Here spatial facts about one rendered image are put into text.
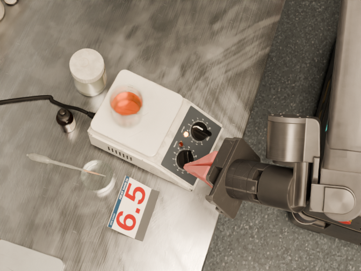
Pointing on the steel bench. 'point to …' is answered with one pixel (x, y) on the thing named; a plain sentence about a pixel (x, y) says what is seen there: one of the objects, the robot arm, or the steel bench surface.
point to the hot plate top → (125, 134)
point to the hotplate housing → (147, 165)
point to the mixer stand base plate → (26, 259)
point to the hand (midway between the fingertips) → (189, 169)
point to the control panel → (190, 143)
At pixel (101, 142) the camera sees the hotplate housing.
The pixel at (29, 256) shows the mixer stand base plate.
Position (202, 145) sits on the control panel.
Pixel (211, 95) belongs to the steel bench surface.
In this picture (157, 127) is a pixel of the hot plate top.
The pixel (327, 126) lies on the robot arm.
